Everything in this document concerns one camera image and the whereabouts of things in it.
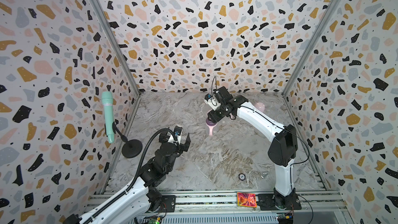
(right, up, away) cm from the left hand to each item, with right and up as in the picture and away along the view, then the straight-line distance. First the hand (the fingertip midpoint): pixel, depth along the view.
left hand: (181, 131), depth 76 cm
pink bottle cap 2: (+44, +12, +17) cm, 49 cm away
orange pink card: (+32, -33, -1) cm, 46 cm away
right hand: (+16, +7, +12) cm, 22 cm away
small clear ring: (+42, -23, +5) cm, 48 cm away
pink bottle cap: (+14, +2, +11) cm, 18 cm away
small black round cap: (+31, -26, +7) cm, 41 cm away
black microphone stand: (-33, -13, +16) cm, 39 cm away
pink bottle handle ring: (+15, -1, +13) cm, 20 cm away
